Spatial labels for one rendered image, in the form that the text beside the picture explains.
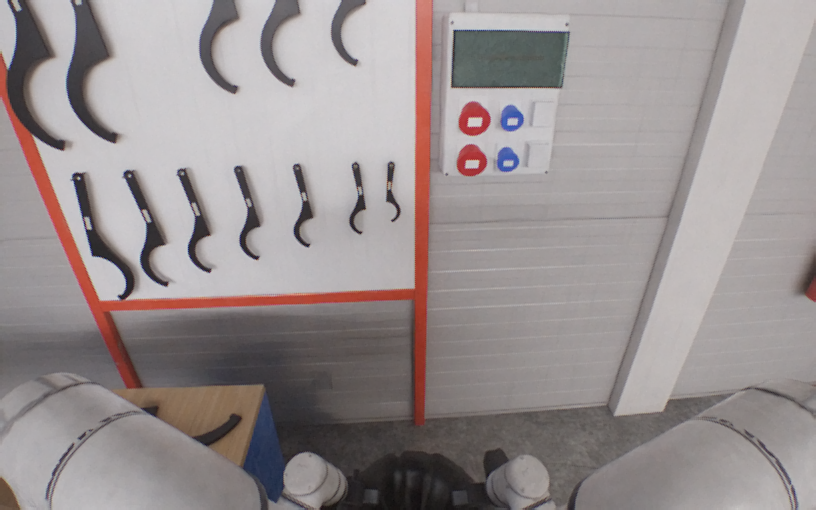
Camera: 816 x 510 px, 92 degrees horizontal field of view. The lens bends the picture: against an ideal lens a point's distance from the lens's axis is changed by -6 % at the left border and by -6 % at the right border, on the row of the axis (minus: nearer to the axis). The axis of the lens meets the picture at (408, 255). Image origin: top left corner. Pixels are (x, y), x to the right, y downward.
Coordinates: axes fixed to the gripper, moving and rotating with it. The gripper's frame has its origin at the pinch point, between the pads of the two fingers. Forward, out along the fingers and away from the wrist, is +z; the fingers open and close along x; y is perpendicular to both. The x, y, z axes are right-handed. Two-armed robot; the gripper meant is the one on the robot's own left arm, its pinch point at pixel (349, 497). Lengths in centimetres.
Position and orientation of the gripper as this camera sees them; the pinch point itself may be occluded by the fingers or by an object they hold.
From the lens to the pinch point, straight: 129.7
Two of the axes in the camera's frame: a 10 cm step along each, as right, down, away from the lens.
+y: 1.2, -7.9, 6.0
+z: 1.8, 6.2, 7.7
